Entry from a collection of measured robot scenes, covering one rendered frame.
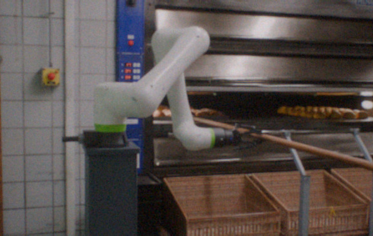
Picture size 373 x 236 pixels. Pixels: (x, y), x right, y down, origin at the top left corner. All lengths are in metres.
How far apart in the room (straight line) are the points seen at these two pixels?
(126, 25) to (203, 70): 0.55
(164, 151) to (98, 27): 0.83
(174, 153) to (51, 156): 0.74
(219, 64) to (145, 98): 1.37
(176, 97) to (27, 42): 1.01
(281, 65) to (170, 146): 0.91
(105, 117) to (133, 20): 1.11
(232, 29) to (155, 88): 1.39
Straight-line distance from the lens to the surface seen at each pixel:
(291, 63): 3.32
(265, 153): 3.25
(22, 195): 2.93
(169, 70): 1.89
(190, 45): 1.99
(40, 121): 2.86
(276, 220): 2.82
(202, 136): 2.17
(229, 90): 2.95
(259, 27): 3.21
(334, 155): 1.86
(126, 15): 2.89
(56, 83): 2.78
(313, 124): 3.42
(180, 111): 2.24
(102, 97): 1.89
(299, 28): 3.35
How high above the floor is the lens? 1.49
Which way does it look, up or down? 6 degrees down
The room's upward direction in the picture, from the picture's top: 1 degrees clockwise
